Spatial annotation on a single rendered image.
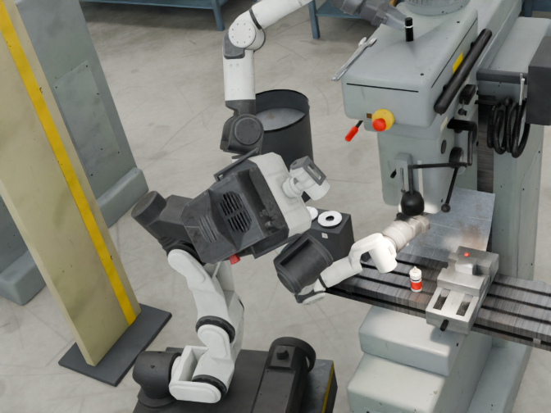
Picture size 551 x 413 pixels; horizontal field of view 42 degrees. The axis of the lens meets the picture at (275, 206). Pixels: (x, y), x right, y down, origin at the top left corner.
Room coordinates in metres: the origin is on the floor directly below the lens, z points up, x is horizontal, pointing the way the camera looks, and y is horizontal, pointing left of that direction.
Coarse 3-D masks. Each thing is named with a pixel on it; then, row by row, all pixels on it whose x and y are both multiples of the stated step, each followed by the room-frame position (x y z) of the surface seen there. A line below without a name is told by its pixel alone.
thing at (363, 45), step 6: (360, 42) 1.92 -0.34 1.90; (372, 42) 1.90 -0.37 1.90; (360, 48) 1.88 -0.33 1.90; (354, 54) 1.85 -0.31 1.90; (360, 54) 1.85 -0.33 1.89; (348, 60) 1.82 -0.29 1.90; (354, 60) 1.82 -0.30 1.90; (342, 66) 1.79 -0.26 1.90; (348, 66) 1.79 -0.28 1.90; (342, 72) 1.76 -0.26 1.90; (336, 78) 1.74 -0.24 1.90
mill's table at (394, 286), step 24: (408, 264) 1.99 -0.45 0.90; (432, 264) 1.95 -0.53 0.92; (336, 288) 1.97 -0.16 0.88; (360, 288) 1.91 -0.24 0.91; (384, 288) 1.88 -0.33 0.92; (408, 288) 1.86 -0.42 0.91; (432, 288) 1.83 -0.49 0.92; (504, 288) 1.76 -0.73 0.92; (528, 288) 1.73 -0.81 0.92; (408, 312) 1.80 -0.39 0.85; (480, 312) 1.67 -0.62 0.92; (504, 312) 1.66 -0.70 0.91; (528, 312) 1.63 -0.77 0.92; (504, 336) 1.60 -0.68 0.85; (528, 336) 1.55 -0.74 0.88
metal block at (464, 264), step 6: (462, 258) 1.81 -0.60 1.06; (468, 258) 1.80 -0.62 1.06; (474, 258) 1.80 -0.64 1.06; (456, 264) 1.79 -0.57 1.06; (462, 264) 1.78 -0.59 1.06; (468, 264) 1.77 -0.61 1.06; (474, 264) 1.77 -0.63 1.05; (456, 270) 1.79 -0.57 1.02; (462, 270) 1.77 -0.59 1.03; (468, 270) 1.76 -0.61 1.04; (474, 270) 1.77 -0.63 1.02
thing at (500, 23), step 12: (480, 0) 2.30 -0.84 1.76; (492, 0) 2.29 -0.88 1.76; (504, 0) 2.32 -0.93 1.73; (516, 0) 2.46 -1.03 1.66; (480, 12) 2.21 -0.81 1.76; (492, 12) 2.21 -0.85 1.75; (504, 12) 2.33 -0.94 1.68; (516, 12) 2.47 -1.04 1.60; (480, 24) 2.14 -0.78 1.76; (492, 24) 2.20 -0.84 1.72; (504, 24) 2.32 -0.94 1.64; (492, 36) 2.20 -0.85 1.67; (504, 36) 2.34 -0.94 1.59; (492, 48) 2.19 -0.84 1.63; (480, 60) 2.09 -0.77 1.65; (492, 60) 2.21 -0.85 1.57
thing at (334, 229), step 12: (312, 216) 2.14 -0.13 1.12; (324, 216) 2.12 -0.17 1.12; (336, 216) 2.11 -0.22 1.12; (348, 216) 2.11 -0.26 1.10; (312, 228) 2.09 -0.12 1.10; (324, 228) 2.07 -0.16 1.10; (336, 228) 2.06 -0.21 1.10; (348, 228) 2.09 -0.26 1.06; (324, 240) 2.06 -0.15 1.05; (336, 240) 2.03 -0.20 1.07; (348, 240) 2.08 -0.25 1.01; (336, 252) 2.03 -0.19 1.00; (348, 252) 2.07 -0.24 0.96
